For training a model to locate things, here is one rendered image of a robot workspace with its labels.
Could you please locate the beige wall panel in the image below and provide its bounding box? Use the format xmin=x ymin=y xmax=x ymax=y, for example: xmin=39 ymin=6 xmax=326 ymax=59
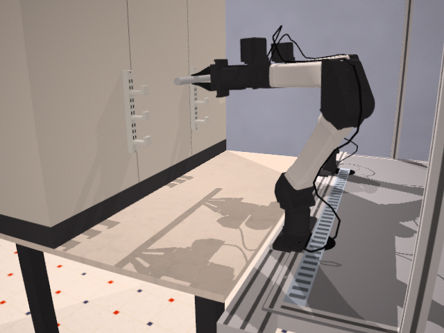
xmin=0 ymin=0 xmax=226 ymax=249

